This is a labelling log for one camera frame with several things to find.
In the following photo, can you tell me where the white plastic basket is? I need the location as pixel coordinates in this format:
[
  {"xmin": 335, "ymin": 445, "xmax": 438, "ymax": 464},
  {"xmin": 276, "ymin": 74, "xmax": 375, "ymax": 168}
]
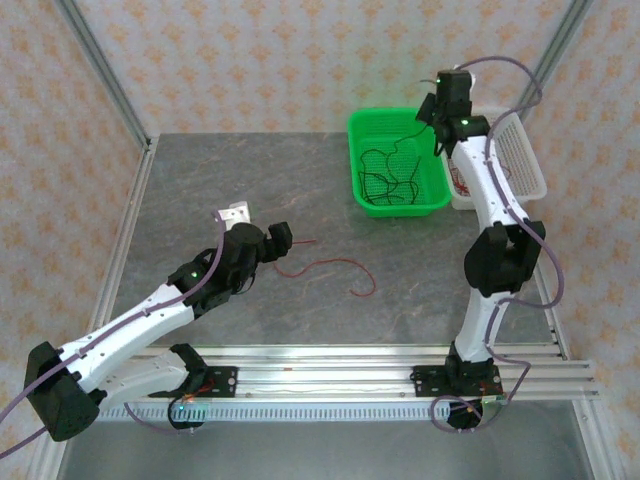
[{"xmin": 439, "ymin": 105, "xmax": 548, "ymax": 211}]

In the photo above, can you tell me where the green plastic basket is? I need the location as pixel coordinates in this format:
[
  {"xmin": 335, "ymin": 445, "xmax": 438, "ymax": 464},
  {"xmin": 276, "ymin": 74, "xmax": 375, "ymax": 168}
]
[{"xmin": 347, "ymin": 107, "xmax": 453, "ymax": 220}]

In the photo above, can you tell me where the grey metal shelf plate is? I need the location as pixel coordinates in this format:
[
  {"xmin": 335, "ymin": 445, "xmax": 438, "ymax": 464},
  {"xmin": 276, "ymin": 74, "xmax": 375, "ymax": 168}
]
[{"xmin": 54, "ymin": 419, "xmax": 596, "ymax": 480}]

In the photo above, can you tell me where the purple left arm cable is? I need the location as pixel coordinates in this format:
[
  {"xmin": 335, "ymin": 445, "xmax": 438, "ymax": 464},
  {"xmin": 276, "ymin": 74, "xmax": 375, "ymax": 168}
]
[{"xmin": 0, "ymin": 212, "xmax": 226, "ymax": 459}]

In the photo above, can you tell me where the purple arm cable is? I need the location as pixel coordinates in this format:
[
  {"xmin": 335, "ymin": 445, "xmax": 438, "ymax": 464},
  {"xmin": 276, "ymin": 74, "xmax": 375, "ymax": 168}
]
[
  {"xmin": 0, "ymin": 212, "xmax": 226, "ymax": 459},
  {"xmin": 430, "ymin": 55, "xmax": 566, "ymax": 434}
]

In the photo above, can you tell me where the aluminium table side rail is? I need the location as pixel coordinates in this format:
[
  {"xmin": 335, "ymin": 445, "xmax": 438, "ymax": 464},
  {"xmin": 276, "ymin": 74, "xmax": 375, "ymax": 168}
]
[
  {"xmin": 87, "ymin": 137, "xmax": 159, "ymax": 346},
  {"xmin": 517, "ymin": 207, "xmax": 571, "ymax": 361}
]

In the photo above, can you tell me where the aluminium frame post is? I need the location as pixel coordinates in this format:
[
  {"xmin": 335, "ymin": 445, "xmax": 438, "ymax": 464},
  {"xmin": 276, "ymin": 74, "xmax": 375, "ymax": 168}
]
[
  {"xmin": 513, "ymin": 0, "xmax": 596, "ymax": 121},
  {"xmin": 53, "ymin": 0, "xmax": 154, "ymax": 151}
]

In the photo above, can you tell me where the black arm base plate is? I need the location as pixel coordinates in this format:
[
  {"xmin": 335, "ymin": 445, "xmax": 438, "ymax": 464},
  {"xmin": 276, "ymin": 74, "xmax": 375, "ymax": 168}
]
[
  {"xmin": 412, "ymin": 364, "xmax": 503, "ymax": 400},
  {"xmin": 197, "ymin": 366, "xmax": 239, "ymax": 400}
]

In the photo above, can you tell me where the white slotted cable duct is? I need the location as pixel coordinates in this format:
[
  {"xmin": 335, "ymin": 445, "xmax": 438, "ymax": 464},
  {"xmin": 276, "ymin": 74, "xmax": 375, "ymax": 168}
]
[{"xmin": 104, "ymin": 399, "xmax": 501, "ymax": 424}]

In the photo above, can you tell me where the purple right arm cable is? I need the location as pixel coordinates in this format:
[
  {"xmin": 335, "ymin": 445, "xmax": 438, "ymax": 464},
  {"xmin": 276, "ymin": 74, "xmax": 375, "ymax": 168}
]
[{"xmin": 430, "ymin": 55, "xmax": 566, "ymax": 434}]

